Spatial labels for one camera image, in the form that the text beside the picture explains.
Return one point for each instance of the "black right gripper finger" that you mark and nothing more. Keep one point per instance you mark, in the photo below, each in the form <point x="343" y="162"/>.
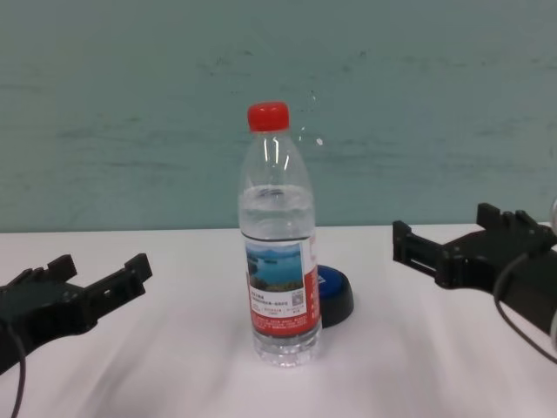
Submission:
<point x="513" y="222"/>
<point x="422" y="254"/>

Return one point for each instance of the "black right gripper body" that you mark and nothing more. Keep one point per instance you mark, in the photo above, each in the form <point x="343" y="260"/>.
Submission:
<point x="478" y="265"/>

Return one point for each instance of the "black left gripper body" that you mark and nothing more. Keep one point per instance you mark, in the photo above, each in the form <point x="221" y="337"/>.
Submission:
<point x="43" y="313"/>

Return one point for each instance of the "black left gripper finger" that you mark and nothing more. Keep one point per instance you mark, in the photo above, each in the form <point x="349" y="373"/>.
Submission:
<point x="56" y="272"/>
<point x="122" y="287"/>

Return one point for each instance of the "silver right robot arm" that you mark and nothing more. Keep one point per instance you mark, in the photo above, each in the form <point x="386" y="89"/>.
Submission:
<point x="554" y="331"/>

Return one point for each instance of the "blue push button black base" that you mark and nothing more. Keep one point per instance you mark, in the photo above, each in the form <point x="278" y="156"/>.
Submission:
<point x="335" y="291"/>

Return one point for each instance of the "clear water bottle red cap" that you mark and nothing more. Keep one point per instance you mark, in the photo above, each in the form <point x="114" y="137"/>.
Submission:
<point x="276" y="244"/>

